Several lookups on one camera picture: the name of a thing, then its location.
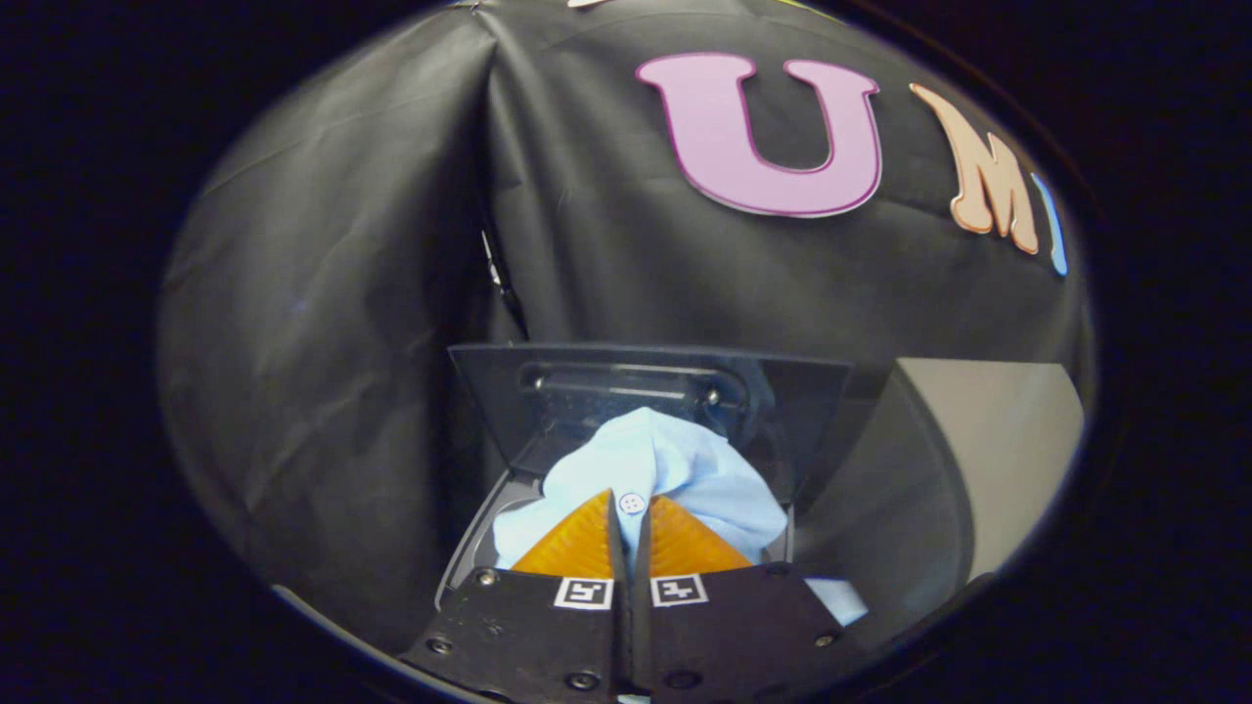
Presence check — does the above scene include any beige cabinet with grey top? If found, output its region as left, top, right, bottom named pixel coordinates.
left=790, top=357, right=1087, bottom=651

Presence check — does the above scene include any black backdrop cloth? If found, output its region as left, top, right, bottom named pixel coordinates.
left=156, top=0, right=1096, bottom=648

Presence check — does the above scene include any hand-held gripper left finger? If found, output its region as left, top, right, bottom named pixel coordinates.
left=401, top=489, right=633, bottom=701

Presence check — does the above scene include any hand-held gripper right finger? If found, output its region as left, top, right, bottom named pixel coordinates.
left=636, top=494, right=864, bottom=699

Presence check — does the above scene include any light blue shirt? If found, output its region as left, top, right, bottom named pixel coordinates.
left=492, top=407, right=870, bottom=627

